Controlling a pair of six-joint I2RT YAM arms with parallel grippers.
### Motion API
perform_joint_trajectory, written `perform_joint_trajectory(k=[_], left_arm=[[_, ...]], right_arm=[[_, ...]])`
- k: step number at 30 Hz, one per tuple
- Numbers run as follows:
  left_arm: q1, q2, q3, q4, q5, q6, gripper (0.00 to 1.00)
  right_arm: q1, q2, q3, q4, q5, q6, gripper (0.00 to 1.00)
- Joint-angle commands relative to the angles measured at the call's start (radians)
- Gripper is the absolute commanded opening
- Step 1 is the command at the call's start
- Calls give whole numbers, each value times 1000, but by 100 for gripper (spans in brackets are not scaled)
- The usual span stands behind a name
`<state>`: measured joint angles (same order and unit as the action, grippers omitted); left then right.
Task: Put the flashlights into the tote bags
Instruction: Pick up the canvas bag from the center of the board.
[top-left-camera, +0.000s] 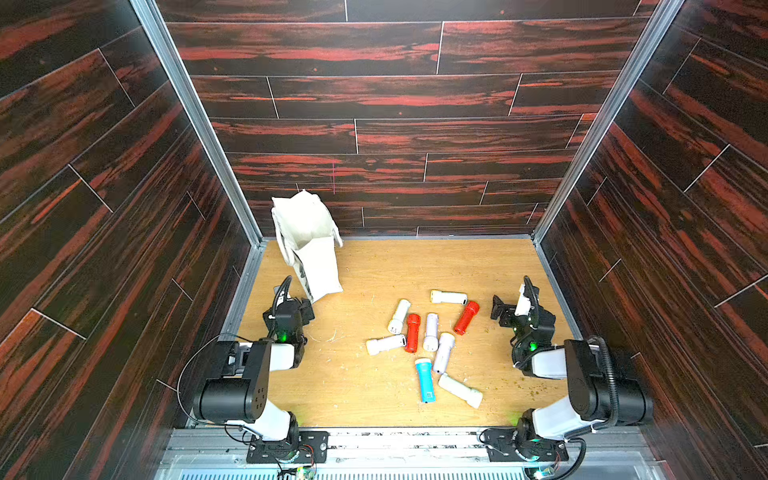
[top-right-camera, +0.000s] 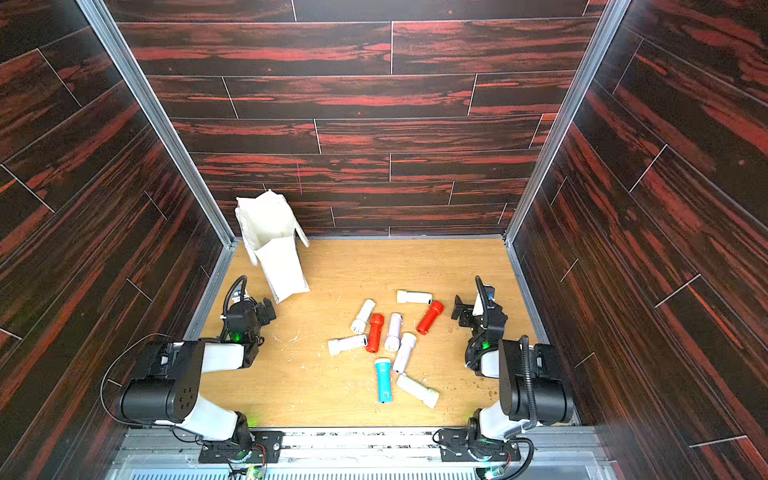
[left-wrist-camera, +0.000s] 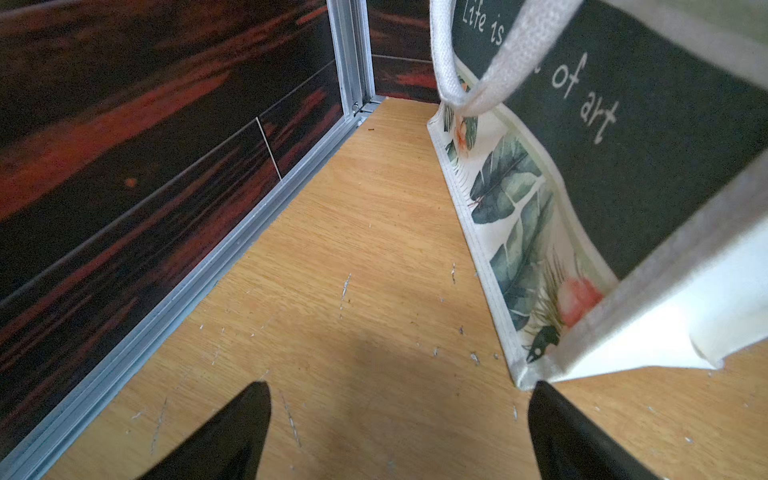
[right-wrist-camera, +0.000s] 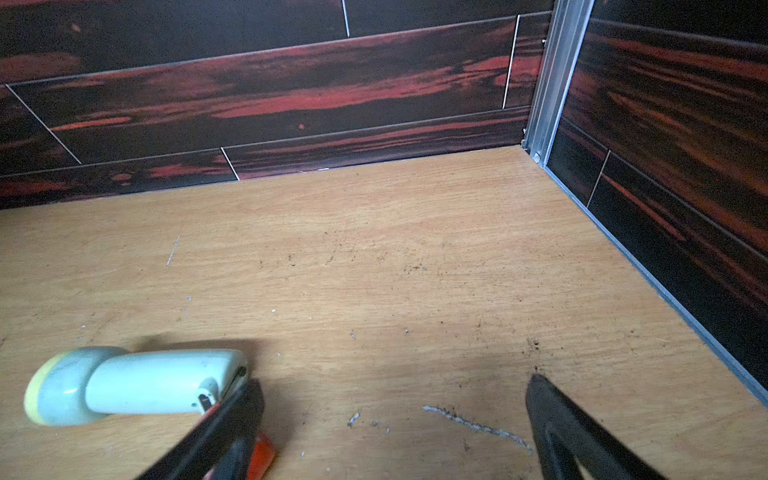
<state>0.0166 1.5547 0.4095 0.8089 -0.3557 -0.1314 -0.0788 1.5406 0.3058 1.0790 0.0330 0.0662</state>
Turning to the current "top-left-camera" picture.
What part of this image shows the lilac flashlight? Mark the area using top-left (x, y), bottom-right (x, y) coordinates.
top-left (423, 312), bottom-right (439, 352)
top-left (365, 334), bottom-right (407, 356)
top-left (433, 332), bottom-right (455, 375)

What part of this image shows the red flashlight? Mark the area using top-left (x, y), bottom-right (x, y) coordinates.
top-left (405, 313), bottom-right (421, 354)
top-left (453, 301), bottom-right (480, 335)

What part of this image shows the pale green flashlight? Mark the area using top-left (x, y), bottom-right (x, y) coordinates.
top-left (388, 299), bottom-right (411, 335)
top-left (438, 373), bottom-right (483, 409)
top-left (430, 289), bottom-right (469, 305)

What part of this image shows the pale green flashlight top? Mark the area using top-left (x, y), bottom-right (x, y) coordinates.
top-left (430, 289), bottom-right (469, 305)

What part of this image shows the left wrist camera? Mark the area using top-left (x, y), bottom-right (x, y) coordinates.
top-left (271, 275), bottom-right (292, 314)

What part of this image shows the blue flashlight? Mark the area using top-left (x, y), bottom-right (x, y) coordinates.
top-left (415, 358), bottom-right (436, 404)

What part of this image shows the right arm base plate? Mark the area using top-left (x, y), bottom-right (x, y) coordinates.
top-left (477, 428), bottom-right (569, 463)

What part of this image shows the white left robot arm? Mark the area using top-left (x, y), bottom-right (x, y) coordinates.
top-left (192, 298), bottom-right (315, 461)

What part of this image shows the pale green flashlight bottom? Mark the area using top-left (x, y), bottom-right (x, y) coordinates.
top-left (438, 373), bottom-right (483, 409)

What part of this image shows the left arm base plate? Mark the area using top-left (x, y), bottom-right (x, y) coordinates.
top-left (246, 430), bottom-right (330, 464)

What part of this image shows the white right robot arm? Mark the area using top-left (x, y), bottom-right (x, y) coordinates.
top-left (490, 291), bottom-right (654, 461)

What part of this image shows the white floral tote bag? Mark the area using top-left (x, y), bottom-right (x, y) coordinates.
top-left (271, 190), bottom-right (343, 303)

